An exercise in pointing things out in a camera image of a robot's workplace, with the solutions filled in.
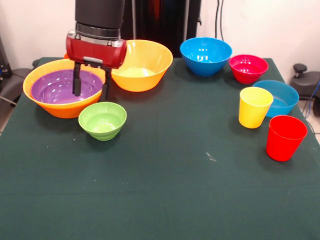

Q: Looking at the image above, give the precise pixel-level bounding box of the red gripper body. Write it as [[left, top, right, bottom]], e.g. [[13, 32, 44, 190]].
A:
[[65, 29, 128, 70]]

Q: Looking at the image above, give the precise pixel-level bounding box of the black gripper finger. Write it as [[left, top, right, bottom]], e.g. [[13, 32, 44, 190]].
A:
[[99, 66, 112, 102], [72, 61, 82, 97]]

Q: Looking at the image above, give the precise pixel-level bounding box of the purple bowl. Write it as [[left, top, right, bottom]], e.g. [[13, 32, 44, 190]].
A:
[[30, 69, 104, 105]]

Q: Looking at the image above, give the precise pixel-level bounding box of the small green bowl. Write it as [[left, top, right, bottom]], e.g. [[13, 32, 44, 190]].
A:
[[78, 101, 128, 142]]

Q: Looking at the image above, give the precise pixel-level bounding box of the black equipment rack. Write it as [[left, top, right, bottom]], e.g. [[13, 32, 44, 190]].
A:
[[0, 34, 13, 83]]

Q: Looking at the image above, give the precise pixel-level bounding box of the dark green tablecloth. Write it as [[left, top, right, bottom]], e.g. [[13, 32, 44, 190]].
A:
[[0, 56, 320, 240]]

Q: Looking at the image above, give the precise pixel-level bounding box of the deep blue bowl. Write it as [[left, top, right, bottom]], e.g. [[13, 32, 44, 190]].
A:
[[179, 36, 234, 77]]

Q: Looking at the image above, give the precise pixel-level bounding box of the small pink bowl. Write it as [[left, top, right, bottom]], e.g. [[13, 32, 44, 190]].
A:
[[229, 54, 270, 85]]

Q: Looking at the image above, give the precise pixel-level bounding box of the yellow cup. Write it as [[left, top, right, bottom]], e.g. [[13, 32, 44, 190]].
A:
[[238, 86, 275, 130]]

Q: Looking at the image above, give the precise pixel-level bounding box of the shallow blue bowl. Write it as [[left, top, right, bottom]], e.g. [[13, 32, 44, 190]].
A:
[[252, 79, 300, 119]]

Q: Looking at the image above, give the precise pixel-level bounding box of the red cup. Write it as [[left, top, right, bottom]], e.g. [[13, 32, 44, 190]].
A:
[[265, 115, 309, 163]]

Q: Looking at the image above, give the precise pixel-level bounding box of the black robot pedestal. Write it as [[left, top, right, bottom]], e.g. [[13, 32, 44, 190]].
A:
[[121, 0, 203, 59]]

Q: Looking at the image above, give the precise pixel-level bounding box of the black wall cable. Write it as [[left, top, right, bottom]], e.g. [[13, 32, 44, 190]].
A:
[[215, 0, 225, 41]]

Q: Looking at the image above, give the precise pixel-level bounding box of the blue cable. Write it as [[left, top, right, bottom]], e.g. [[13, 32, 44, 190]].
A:
[[305, 81, 320, 118]]

